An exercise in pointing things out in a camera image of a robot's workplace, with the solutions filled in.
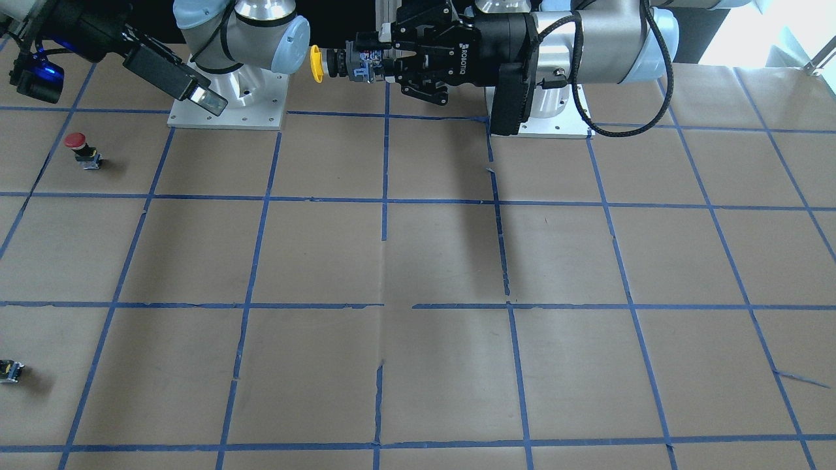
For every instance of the yellow push button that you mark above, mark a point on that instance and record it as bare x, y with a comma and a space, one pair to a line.
351, 62

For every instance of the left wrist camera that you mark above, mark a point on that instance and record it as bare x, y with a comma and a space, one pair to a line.
512, 99

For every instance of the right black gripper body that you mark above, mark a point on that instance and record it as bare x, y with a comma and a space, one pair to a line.
98, 29

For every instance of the aluminium frame post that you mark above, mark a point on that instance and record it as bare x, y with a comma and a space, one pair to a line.
385, 11

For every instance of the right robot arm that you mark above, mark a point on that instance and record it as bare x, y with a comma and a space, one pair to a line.
223, 37

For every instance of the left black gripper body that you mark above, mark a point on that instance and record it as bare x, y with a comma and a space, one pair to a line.
491, 51

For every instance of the red push button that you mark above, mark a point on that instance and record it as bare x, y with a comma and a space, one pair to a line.
85, 155

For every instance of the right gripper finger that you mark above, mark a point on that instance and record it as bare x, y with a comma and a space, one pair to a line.
161, 67

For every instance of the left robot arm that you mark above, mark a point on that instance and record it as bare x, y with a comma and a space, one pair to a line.
594, 42

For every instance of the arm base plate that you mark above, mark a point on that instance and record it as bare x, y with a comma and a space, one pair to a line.
554, 115
256, 101

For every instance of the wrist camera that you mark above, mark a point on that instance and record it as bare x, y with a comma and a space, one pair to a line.
34, 76
512, 99

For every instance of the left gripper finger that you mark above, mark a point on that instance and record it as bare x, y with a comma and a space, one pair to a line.
428, 32
427, 84

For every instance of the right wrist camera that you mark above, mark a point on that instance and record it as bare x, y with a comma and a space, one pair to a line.
34, 76

